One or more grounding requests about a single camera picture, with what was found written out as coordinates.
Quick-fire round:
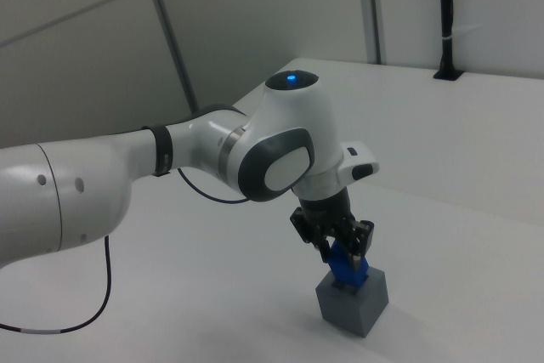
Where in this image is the grey hollow cuboid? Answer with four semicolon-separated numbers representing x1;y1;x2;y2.
314;266;390;336

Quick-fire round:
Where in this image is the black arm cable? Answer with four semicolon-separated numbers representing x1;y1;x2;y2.
0;165;253;335

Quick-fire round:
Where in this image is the black camera pole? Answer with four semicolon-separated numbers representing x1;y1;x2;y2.
432;0;465;82

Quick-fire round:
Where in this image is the grey partition post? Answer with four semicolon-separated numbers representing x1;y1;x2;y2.
358;0;387;65
136;0;201;114

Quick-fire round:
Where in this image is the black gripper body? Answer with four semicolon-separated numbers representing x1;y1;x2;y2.
297;187;357;240

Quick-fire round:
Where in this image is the black cable strap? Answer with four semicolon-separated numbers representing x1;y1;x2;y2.
141;123;174;179

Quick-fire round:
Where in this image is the blue block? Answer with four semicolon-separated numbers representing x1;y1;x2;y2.
326;238;371;288

